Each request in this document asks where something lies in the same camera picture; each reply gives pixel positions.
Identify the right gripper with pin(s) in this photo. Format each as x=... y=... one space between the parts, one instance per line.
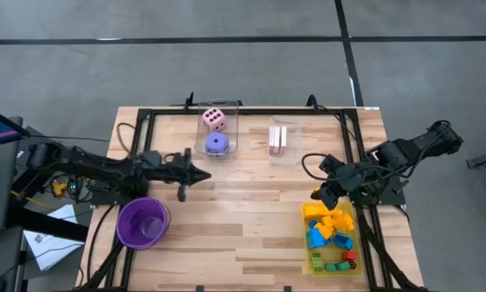
x=336 y=176

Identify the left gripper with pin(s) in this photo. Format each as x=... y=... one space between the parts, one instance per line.
x=175 y=172

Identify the large orange-yellow toy block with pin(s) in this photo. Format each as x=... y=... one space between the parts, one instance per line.
x=313 y=211

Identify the long blue brick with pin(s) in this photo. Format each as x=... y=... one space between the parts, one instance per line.
x=312 y=224

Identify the purple foam dice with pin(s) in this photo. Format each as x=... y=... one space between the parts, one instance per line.
x=217 y=144

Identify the large blue toy block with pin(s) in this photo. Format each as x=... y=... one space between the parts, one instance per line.
x=315 y=240

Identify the pink foam dice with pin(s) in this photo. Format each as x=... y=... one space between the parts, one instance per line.
x=214 y=120

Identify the lime green toy brick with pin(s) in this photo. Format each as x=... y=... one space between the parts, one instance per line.
x=317 y=262

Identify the dark green brick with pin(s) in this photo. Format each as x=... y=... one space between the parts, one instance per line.
x=330 y=267

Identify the small green toy block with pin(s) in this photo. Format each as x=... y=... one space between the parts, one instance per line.
x=343 y=266

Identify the pink-backed card deck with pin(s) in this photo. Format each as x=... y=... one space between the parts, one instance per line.
x=285 y=140

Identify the dark brown toy block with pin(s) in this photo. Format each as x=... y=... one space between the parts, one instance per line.
x=353 y=265

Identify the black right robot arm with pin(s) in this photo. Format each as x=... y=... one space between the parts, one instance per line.
x=413 y=150

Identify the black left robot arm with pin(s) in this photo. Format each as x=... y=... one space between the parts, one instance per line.
x=96 y=168

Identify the yellow translucent plastic bin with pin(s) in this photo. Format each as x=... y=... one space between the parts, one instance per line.
x=358 y=243

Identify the frosted clear plastic bin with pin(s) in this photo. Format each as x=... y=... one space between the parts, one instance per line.
x=293 y=142

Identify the purple plastic bucket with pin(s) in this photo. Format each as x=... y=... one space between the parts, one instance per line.
x=143 y=223

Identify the tall clear plastic container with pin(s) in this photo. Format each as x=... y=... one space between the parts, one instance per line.
x=231 y=106

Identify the white paper sheets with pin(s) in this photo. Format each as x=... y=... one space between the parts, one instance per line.
x=48 y=247

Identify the black equipment case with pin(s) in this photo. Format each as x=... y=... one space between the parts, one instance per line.
x=23 y=154

